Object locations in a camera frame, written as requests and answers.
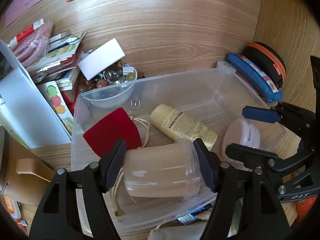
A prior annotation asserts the blue pencil pouch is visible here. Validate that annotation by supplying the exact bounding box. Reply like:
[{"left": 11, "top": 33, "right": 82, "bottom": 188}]
[{"left": 226, "top": 52, "right": 284, "bottom": 103}]

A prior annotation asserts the pink round jar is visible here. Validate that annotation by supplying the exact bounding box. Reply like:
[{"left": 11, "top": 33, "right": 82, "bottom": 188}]
[{"left": 222, "top": 118, "right": 261, "bottom": 172}]

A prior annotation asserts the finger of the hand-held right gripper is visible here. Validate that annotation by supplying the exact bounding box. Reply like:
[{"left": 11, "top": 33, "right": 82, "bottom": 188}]
[
  {"left": 225, "top": 142, "right": 280, "bottom": 173},
  {"left": 242, "top": 106, "right": 283, "bottom": 125}
]

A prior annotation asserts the blue snack wrapper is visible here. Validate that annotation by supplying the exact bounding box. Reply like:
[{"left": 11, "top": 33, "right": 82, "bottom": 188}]
[{"left": 177, "top": 211, "right": 200, "bottom": 224}]

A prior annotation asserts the orange packet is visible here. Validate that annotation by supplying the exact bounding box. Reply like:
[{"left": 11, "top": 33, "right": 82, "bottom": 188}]
[{"left": 4, "top": 196, "right": 23, "bottom": 222}]

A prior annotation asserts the white rectangular box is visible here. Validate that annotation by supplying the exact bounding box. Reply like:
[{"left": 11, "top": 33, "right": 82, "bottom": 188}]
[{"left": 77, "top": 37, "right": 126, "bottom": 80}]

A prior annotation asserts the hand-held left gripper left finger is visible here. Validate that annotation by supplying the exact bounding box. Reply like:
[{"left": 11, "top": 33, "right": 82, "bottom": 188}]
[{"left": 29, "top": 139, "right": 128, "bottom": 240}]

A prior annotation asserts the red fan-shaped pouch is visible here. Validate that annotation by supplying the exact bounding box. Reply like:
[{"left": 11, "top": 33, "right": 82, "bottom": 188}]
[{"left": 83, "top": 107, "right": 142, "bottom": 159}]

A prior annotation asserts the beige cord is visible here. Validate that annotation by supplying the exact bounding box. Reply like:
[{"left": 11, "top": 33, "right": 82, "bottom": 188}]
[{"left": 111, "top": 116, "right": 150, "bottom": 217}]

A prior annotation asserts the brown mug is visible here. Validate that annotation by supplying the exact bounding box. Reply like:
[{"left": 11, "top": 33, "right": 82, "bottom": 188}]
[{"left": 0, "top": 125, "right": 57, "bottom": 207}]

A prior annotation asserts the translucent beige jar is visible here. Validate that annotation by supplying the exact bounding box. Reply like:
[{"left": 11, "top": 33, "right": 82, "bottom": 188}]
[{"left": 124, "top": 140, "right": 202, "bottom": 200}]

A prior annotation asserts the white bowl of trinkets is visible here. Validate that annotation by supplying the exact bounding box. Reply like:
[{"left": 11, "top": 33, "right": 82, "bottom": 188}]
[{"left": 95, "top": 64, "right": 138, "bottom": 87}]

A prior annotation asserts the cream lotion bottle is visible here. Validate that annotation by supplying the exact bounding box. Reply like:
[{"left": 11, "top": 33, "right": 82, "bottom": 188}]
[{"left": 150, "top": 104, "right": 218, "bottom": 150}]

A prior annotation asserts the fruit print sticker sheet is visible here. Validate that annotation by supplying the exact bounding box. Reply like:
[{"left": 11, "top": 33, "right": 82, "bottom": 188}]
[{"left": 37, "top": 80, "right": 75, "bottom": 135}]

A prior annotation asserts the wooden desktop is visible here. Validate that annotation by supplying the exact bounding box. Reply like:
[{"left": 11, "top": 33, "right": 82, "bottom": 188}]
[{"left": 0, "top": 0, "right": 320, "bottom": 240}]

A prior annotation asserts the clear plastic bowl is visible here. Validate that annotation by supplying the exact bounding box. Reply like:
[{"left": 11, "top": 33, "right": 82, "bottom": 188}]
[{"left": 82, "top": 82, "right": 135, "bottom": 109}]

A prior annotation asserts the white cloth pouch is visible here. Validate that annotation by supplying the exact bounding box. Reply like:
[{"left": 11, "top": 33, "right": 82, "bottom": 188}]
[{"left": 147, "top": 225, "right": 208, "bottom": 240}]

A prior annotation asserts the black orange zip case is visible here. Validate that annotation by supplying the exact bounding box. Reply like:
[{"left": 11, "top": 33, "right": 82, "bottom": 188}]
[{"left": 242, "top": 42, "right": 287, "bottom": 89}]

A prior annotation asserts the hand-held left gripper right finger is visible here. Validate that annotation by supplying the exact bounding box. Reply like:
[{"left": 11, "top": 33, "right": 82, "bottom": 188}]
[{"left": 192, "top": 138, "right": 290, "bottom": 240}]

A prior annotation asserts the white box with fruit stickers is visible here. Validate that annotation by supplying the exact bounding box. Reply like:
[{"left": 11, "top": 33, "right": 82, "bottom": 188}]
[{"left": 0, "top": 39, "right": 73, "bottom": 149}]

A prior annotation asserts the clear plastic storage box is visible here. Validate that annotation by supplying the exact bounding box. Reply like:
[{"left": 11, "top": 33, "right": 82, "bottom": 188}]
[{"left": 71, "top": 67, "right": 287, "bottom": 234}]

